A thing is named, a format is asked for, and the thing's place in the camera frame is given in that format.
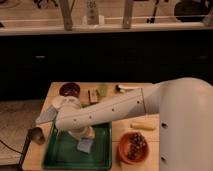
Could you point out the brown wooden block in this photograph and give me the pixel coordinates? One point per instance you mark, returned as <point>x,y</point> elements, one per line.
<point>92,96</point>

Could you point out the orange bowl with grapes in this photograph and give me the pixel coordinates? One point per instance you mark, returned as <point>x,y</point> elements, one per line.
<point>132,148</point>

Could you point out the white plate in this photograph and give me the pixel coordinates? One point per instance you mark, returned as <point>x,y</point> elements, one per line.
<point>57,102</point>

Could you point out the grey cloth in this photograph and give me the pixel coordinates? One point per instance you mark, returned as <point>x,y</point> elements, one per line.
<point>47,115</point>

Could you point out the dark red bowl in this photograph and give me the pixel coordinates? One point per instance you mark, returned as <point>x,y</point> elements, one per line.
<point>69,89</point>

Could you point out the wooden shelf post right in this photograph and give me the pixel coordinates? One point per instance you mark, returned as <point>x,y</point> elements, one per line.
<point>127,15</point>

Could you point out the green cup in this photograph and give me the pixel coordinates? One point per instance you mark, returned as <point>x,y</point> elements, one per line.
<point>102,90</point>

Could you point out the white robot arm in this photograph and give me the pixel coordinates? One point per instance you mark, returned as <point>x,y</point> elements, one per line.
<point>185,109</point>

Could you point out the green plastic tray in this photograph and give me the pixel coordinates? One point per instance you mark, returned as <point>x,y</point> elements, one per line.
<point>61,152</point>

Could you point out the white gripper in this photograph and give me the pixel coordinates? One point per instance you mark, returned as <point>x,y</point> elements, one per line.
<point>86,132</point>

